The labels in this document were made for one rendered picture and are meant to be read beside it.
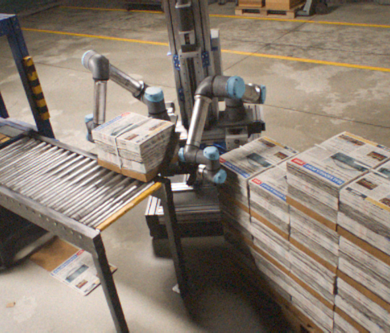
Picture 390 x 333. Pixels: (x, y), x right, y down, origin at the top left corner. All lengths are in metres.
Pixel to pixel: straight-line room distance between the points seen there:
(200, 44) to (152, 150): 0.84
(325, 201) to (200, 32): 1.43
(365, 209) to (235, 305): 1.27
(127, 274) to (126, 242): 0.33
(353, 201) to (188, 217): 1.59
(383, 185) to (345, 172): 0.16
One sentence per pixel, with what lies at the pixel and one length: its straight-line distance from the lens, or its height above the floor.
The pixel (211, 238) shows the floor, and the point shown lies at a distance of 3.26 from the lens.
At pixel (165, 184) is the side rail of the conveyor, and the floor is 0.79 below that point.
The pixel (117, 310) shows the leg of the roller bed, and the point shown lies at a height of 0.30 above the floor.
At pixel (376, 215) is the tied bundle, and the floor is 1.03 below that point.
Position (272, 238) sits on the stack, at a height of 0.56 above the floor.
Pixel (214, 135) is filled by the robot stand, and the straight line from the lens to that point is 2.97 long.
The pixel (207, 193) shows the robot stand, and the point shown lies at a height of 0.21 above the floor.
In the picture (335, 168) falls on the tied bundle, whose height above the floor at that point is 1.06.
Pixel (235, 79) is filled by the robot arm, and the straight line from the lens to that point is 2.42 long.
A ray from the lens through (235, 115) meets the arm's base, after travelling 2.90.
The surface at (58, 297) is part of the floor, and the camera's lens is 3.15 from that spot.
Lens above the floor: 2.10
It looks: 31 degrees down
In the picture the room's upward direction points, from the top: 8 degrees counter-clockwise
